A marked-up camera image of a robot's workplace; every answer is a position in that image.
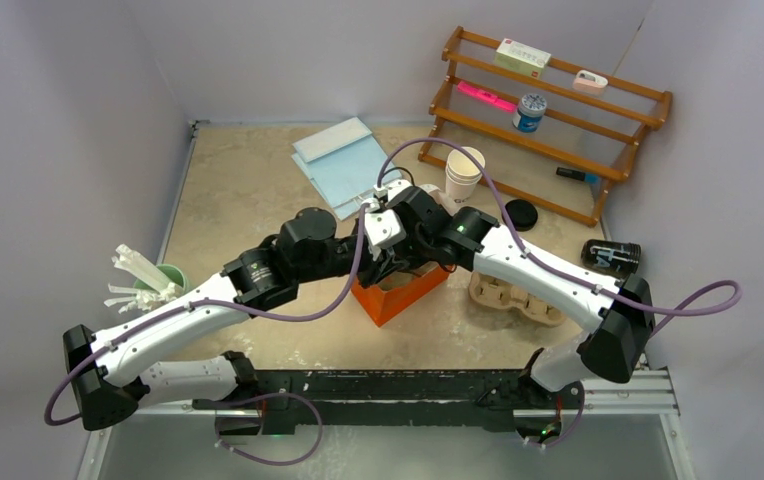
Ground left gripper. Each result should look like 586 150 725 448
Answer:
297 231 409 289

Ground orange paper bag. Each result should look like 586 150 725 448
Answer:
350 165 453 329

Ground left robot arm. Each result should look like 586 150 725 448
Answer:
55 207 426 431

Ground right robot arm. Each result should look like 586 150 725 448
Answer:
376 184 654 407

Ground white cup lid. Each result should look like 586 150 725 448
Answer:
420 184 444 202

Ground stacked white paper cups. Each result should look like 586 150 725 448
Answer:
444 146 485 205

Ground black cup lid rear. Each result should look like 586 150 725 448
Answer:
504 199 539 232

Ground light blue paper bag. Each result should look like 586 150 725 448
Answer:
292 117 387 221

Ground black blue marker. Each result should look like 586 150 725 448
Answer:
555 167 599 184

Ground pink highlighter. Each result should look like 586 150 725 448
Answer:
456 81 517 113

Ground wooden shelf rack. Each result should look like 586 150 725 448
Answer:
429 25 673 227

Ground blue white round tin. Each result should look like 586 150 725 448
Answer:
512 93 547 133

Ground black paper cup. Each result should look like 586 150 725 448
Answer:
580 239 642 278

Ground green straw holder cup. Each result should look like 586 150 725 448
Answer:
133 264 190 294

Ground white green box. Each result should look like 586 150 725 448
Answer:
493 38 552 79

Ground pink white tape dispenser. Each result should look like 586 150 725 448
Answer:
572 69 609 96

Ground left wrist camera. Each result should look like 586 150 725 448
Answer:
363 210 406 260

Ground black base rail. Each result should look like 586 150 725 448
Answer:
192 352 583 442

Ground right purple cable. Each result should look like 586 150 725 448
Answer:
375 137 744 452

